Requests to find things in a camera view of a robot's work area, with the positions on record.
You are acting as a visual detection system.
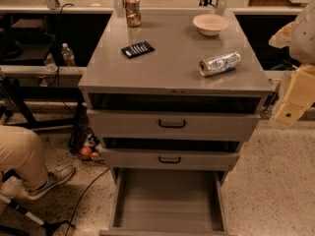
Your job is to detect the silver redbull can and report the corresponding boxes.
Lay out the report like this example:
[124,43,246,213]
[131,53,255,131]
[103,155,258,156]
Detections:
[198,52,241,77]

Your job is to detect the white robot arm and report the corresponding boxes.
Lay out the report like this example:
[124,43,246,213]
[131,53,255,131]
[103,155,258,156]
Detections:
[269,0,315,125]

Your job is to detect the middle grey drawer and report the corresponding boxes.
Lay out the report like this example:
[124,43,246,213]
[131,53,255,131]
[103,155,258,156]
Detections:
[101,148,239,171]

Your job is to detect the grey drawer cabinet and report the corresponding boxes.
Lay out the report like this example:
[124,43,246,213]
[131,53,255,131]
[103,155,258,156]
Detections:
[78,9,276,236]

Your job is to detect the bottom grey open drawer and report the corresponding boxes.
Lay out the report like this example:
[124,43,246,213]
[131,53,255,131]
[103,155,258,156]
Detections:
[99,169,229,236]

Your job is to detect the crushed golden can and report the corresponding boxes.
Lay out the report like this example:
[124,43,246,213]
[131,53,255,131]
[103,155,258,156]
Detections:
[125,0,142,28]

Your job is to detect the top grey drawer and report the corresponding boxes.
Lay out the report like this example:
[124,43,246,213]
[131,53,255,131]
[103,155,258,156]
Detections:
[87,110,260,142]

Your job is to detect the white paper bowl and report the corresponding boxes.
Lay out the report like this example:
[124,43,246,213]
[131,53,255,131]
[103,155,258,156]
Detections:
[193,14,229,36]

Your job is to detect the black snack packet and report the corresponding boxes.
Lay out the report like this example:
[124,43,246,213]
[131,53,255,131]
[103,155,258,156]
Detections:
[121,41,155,59]

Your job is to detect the basket of toy fruit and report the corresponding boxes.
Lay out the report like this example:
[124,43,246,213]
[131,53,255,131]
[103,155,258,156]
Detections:
[79,134,104,163]

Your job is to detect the clear water bottle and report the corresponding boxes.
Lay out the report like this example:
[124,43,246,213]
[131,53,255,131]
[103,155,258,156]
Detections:
[61,43,76,67]

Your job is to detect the grey sneaker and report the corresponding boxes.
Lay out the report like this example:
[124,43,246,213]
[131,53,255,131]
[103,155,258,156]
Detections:
[27,165,76,200]

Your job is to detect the black white stand leg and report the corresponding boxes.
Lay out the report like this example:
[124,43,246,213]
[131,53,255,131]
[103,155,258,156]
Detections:
[0,194,73,236]

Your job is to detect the person leg beige trousers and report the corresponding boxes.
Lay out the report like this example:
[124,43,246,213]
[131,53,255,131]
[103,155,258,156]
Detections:
[0,125,48,191]

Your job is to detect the black floor cable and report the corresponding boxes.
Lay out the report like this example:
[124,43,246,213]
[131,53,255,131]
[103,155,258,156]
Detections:
[63,167,111,236]

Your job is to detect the black table frame leg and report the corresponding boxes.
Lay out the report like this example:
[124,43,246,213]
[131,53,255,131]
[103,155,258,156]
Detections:
[0,77,85,131]

